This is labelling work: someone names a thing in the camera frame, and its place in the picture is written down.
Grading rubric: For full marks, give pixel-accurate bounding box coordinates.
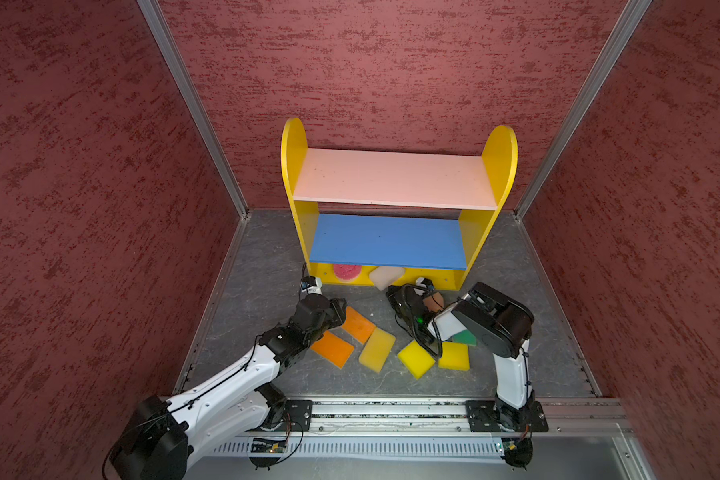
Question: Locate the bright yellow diamond sponge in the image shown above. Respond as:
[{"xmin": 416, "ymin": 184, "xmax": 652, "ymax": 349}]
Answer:
[{"xmin": 397, "ymin": 341, "xmax": 435, "ymax": 380}]

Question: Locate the left circuit board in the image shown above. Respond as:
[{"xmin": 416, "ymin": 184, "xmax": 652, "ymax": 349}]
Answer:
[{"xmin": 250, "ymin": 438, "xmax": 288, "ymax": 455}]

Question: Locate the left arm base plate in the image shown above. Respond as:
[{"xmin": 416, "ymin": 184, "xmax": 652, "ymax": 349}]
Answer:
[{"xmin": 259, "ymin": 399, "xmax": 314, "ymax": 432}]

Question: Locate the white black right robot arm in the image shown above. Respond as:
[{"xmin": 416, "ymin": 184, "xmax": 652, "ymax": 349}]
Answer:
[{"xmin": 385, "ymin": 280, "xmax": 548, "ymax": 434}]

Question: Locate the white sponge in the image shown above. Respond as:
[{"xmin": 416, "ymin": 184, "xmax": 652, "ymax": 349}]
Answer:
[{"xmin": 368, "ymin": 266, "xmax": 406, "ymax": 291}]

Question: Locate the bright yellow square sponge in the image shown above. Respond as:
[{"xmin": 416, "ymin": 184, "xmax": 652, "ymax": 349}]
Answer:
[{"xmin": 438, "ymin": 342, "xmax": 470, "ymax": 371}]

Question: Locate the yellow shelf with coloured boards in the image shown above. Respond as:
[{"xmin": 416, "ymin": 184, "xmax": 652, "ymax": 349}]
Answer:
[{"xmin": 281, "ymin": 118, "xmax": 519, "ymax": 291}]

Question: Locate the green yellow scouring sponge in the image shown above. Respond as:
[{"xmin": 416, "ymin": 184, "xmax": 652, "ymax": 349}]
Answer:
[{"xmin": 450, "ymin": 330, "xmax": 477, "ymax": 347}]

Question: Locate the orange sponge upper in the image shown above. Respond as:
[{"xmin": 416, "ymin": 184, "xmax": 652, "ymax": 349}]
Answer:
[{"xmin": 342, "ymin": 307, "xmax": 376, "ymax": 344}]

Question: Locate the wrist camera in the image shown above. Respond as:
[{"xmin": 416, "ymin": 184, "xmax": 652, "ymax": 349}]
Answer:
[
  {"xmin": 415, "ymin": 277, "xmax": 435, "ymax": 290},
  {"xmin": 299, "ymin": 276, "xmax": 323, "ymax": 296}
]

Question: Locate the circuit board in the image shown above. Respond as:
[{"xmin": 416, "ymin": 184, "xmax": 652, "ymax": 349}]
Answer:
[
  {"xmin": 502, "ymin": 438, "xmax": 533, "ymax": 457},
  {"xmin": 250, "ymin": 438, "xmax": 288, "ymax": 455}
]

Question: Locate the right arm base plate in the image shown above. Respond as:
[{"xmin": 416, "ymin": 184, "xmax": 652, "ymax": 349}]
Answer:
[{"xmin": 465, "ymin": 399, "xmax": 549, "ymax": 433}]

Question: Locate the aluminium mounting rail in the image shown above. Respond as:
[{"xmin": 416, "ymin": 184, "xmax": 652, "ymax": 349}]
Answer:
[{"xmin": 146, "ymin": 394, "xmax": 634, "ymax": 438}]

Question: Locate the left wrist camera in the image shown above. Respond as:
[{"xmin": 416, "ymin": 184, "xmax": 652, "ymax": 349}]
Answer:
[{"xmin": 299, "ymin": 276, "xmax": 323, "ymax": 296}]

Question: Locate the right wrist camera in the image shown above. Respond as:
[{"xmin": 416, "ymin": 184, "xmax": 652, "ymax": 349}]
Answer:
[{"xmin": 415, "ymin": 277, "xmax": 435, "ymax": 290}]

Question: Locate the round pink smiley sponge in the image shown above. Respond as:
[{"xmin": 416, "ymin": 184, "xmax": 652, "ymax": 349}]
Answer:
[{"xmin": 332, "ymin": 264, "xmax": 362, "ymax": 282}]

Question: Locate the right circuit board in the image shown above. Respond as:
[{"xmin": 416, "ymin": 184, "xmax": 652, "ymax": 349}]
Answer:
[{"xmin": 502, "ymin": 438, "xmax": 533, "ymax": 457}]

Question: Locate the orange sponge lower left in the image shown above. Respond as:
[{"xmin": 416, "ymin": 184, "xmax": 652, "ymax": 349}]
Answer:
[{"xmin": 310, "ymin": 331, "xmax": 355, "ymax": 369}]

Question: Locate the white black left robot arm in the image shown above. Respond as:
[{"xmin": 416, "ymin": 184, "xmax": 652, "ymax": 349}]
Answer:
[{"xmin": 103, "ymin": 293, "xmax": 347, "ymax": 479}]

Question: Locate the pale yellow sponge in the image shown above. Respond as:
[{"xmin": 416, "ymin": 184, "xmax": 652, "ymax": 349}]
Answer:
[{"xmin": 358, "ymin": 328, "xmax": 396, "ymax": 373}]

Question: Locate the peach orange sponge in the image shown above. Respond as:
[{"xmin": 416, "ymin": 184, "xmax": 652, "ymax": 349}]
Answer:
[{"xmin": 423, "ymin": 292, "xmax": 446, "ymax": 313}]

